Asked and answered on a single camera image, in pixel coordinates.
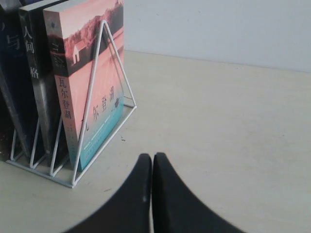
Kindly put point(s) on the pink red cover book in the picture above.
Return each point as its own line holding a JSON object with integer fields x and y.
{"x": 86, "y": 41}

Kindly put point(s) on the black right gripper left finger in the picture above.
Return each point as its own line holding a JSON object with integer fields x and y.
{"x": 127, "y": 211}

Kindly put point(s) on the black grey spine book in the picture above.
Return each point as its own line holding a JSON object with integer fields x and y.
{"x": 41, "y": 71}

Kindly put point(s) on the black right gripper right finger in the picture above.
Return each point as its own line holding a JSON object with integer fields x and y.
{"x": 176, "y": 209}

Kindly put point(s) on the blue moon cover book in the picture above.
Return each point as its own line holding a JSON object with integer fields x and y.
{"x": 15, "y": 80}

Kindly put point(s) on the white wire book rack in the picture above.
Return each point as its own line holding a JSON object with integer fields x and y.
{"x": 13, "y": 160}

